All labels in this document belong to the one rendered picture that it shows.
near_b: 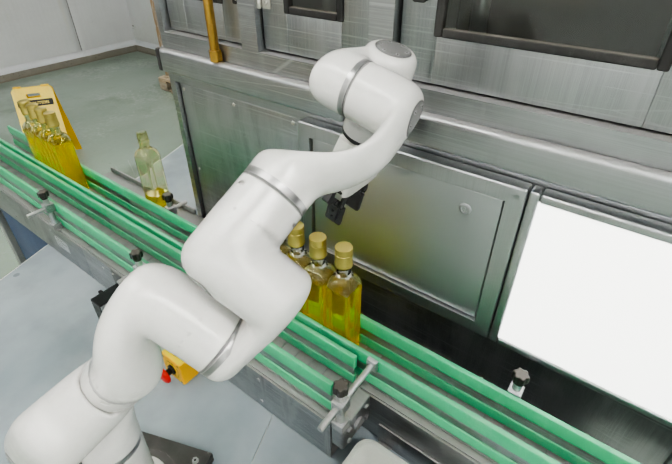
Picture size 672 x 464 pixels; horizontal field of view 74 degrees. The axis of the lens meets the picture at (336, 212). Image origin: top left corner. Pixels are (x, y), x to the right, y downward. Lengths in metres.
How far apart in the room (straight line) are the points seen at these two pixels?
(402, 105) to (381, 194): 0.39
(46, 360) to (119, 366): 0.80
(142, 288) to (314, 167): 0.23
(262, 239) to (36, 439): 0.36
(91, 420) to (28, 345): 0.77
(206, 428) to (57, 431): 0.49
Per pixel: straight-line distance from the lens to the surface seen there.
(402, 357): 0.99
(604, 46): 0.72
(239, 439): 1.08
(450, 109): 0.78
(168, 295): 0.55
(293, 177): 0.48
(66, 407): 0.68
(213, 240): 0.47
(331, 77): 0.55
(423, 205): 0.85
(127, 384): 0.60
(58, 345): 1.40
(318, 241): 0.85
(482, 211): 0.80
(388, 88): 0.53
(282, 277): 0.48
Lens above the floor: 1.68
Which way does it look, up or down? 34 degrees down
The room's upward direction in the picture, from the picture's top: straight up
